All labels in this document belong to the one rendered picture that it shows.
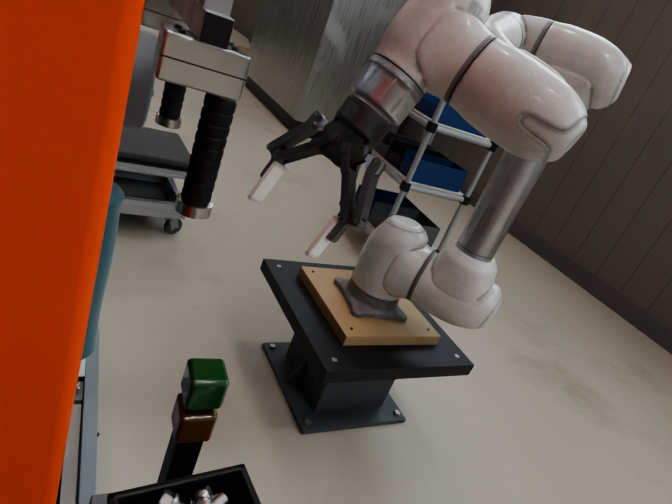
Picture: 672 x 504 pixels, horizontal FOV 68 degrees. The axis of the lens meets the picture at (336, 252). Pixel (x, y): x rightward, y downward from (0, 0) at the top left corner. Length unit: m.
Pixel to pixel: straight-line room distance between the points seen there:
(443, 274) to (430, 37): 0.74
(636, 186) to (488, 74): 3.12
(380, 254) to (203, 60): 0.88
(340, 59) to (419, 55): 3.69
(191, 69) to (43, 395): 0.39
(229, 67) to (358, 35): 3.85
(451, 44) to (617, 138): 3.25
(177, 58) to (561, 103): 0.45
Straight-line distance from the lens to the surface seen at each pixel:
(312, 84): 4.32
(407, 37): 0.70
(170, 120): 0.94
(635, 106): 3.90
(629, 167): 3.80
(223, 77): 0.57
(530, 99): 0.67
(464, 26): 0.70
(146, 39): 0.73
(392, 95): 0.69
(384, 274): 1.35
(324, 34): 4.27
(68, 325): 0.23
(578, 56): 1.21
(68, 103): 0.19
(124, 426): 1.37
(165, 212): 2.08
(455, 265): 1.29
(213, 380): 0.54
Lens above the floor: 1.02
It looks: 24 degrees down
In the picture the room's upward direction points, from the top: 22 degrees clockwise
